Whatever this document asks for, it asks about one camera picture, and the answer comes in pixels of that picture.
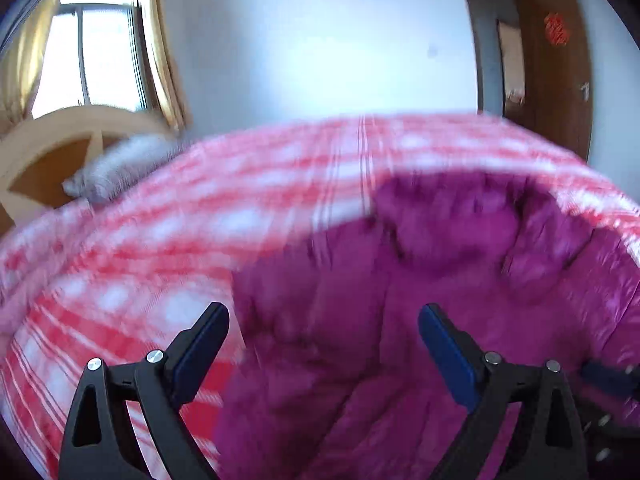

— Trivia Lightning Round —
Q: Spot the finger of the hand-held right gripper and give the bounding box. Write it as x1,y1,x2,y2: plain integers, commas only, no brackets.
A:
580,359,640,400

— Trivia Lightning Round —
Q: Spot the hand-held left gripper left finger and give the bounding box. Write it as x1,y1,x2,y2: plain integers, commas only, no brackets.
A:
59,302,231,480

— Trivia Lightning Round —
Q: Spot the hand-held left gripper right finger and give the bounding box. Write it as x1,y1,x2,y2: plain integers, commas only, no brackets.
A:
418,304,590,480

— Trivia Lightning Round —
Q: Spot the magenta padded jacket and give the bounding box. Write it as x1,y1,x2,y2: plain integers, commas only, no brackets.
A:
215,170,640,480

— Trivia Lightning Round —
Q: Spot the red plaid bed sheet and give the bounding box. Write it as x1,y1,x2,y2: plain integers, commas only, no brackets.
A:
0,112,640,480

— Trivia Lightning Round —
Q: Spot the white pillow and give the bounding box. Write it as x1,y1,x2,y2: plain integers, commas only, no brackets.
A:
62,132,191,203

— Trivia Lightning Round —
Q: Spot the wooden headboard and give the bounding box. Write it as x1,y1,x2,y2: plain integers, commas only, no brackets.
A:
0,105,173,233

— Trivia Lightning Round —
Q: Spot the brown wooden door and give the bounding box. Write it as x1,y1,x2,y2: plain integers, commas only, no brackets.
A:
517,0,593,161

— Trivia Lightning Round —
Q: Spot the yellow curtain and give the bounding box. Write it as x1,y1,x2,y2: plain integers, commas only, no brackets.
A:
137,0,193,133
0,0,61,126

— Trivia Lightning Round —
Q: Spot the window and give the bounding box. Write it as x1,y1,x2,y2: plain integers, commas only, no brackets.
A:
30,0,156,121

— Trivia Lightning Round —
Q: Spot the red paper door decoration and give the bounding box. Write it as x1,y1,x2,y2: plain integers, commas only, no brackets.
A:
544,12,572,46

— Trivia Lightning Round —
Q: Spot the dark door frame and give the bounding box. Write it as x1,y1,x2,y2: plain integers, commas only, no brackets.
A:
457,0,526,121

